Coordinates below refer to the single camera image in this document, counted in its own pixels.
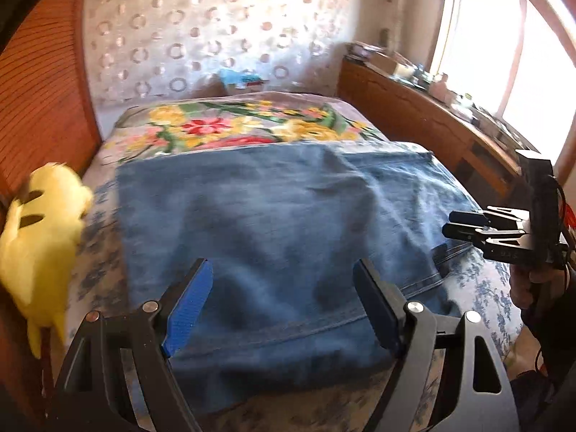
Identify long wooden cabinet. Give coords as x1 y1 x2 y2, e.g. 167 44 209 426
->
337 54 541 199

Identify floral blanket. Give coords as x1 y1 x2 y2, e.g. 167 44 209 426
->
101 91 392 163

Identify red cable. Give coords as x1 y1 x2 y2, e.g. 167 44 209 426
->
555 180 576 239

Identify wooden slatted wardrobe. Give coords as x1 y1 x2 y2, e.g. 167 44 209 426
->
0 0 102 432

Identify circle-patterned sheer curtain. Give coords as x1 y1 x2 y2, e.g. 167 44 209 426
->
83 0 392 109

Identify cardboard box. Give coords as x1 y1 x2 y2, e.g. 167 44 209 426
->
366 51 406 73

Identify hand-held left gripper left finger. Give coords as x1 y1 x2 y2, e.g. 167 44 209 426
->
47 258 214 432

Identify person's right forearm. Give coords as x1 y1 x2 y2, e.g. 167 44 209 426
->
517 263 576 432

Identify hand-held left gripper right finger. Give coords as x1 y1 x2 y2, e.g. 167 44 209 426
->
353 258 520 432

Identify yellow plush toy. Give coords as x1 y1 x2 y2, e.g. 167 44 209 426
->
0 163 95 358

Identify blue tissue box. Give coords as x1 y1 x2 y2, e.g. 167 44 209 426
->
218 69 268 95

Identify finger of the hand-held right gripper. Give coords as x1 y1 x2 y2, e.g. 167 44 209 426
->
442 222 528 247
450 206 528 230

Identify person's right hand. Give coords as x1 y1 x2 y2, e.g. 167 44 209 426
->
510 263 543 311

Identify window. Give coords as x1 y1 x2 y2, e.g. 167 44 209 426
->
427 0 576 163

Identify blue denim pants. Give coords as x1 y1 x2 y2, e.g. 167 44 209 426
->
114 141 473 417

